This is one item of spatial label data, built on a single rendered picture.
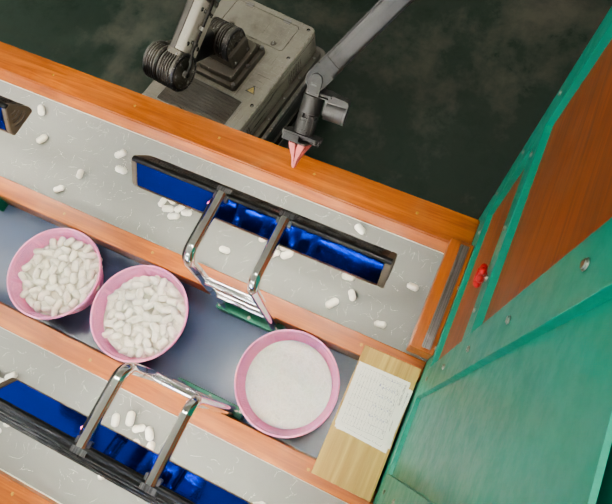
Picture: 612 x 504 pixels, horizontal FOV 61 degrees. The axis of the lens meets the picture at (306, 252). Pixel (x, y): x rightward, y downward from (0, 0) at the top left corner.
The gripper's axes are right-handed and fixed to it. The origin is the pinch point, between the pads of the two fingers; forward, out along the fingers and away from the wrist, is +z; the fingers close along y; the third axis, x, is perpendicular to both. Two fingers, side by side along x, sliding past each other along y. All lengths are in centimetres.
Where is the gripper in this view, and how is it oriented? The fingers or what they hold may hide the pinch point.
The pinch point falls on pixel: (294, 164)
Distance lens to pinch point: 148.6
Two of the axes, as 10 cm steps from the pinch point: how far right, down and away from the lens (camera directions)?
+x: 3.4, -3.0, 8.9
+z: -2.8, 8.7, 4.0
